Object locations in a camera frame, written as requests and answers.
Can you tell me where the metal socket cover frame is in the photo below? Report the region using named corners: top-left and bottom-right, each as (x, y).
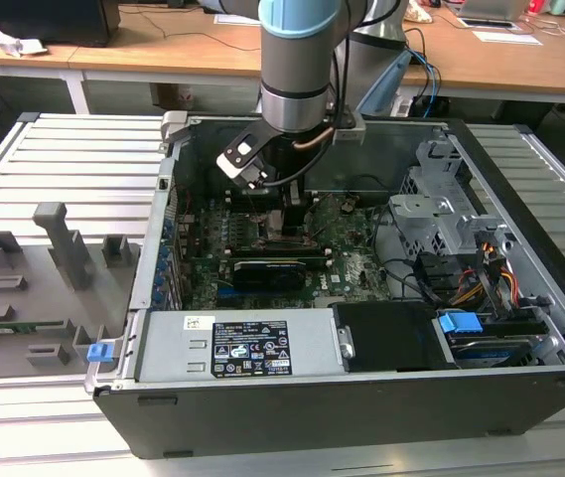
top-left (306, 196), bottom-right (342, 239)

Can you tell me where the black RAM slot bank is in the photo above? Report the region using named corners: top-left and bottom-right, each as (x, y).
top-left (221, 245), bottom-right (333, 262)
top-left (224, 191), bottom-right (321, 213)

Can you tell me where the CPU socket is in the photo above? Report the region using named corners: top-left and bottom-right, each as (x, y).
top-left (251, 212), bottom-right (324, 252)

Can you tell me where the black graphics card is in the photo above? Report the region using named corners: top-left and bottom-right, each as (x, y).
top-left (231, 257), bottom-right (309, 292)

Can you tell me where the green motherboard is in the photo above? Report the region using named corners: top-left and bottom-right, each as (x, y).
top-left (177, 191), bottom-right (398, 312)

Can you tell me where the white power strip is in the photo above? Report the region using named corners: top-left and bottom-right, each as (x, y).
top-left (389, 93), bottom-right (415, 118)

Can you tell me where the pale blue teach pendant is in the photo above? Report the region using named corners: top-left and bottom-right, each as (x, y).
top-left (355, 49), bottom-right (412, 116)

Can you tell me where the silver metal drive cage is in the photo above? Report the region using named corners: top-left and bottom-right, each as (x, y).
top-left (388, 138), bottom-right (511, 255)

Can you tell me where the white paper sheet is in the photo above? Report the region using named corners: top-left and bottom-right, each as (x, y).
top-left (213, 13), bottom-right (263, 27)
top-left (471, 29), bottom-right (544, 48)

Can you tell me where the wooden desk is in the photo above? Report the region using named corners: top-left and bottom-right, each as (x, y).
top-left (0, 0), bottom-right (565, 108)

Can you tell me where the black plastic shroud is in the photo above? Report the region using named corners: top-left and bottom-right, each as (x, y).
top-left (334, 301), bottom-right (457, 374)

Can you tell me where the beige cloth bag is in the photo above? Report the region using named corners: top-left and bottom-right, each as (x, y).
top-left (404, 0), bottom-right (435, 25)

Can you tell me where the grey power supply unit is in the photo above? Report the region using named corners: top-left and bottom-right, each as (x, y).
top-left (135, 307), bottom-right (343, 384)

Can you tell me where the blue disk carrier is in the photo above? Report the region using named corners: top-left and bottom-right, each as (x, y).
top-left (438, 310), bottom-right (536, 370)

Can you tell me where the black open PC case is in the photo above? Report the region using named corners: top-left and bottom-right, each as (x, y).
top-left (85, 111), bottom-right (565, 461)

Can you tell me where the silver laptop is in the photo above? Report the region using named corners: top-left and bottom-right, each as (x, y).
top-left (453, 0), bottom-right (526, 24)

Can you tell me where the blue case latch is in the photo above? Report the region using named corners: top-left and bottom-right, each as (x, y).
top-left (86, 342), bottom-right (114, 365)

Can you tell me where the grey parts rack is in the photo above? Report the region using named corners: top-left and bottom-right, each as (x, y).
top-left (0, 201), bottom-right (144, 384)

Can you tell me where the black monitor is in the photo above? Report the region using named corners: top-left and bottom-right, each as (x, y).
top-left (0, 0), bottom-right (122, 49)

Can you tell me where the crumpled white paper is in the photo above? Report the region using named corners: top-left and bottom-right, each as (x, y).
top-left (0, 27), bottom-right (49, 59)

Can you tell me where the green RAM stick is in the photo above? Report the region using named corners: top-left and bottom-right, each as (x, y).
top-left (0, 321), bottom-right (65, 336)

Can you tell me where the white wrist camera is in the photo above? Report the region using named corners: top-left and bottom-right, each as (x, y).
top-left (215, 140), bottom-right (264, 181)

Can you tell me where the grey case latch handle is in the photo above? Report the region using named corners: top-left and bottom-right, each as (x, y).
top-left (160, 111), bottom-right (192, 146)

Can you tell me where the blue cable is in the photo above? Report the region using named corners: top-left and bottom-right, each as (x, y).
top-left (410, 49), bottom-right (445, 121)

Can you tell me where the black cable bundle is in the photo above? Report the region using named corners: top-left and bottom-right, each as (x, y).
top-left (413, 252), bottom-right (467, 305)

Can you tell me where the yellow red wire bundle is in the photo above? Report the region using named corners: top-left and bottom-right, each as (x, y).
top-left (453, 238), bottom-right (519, 307)

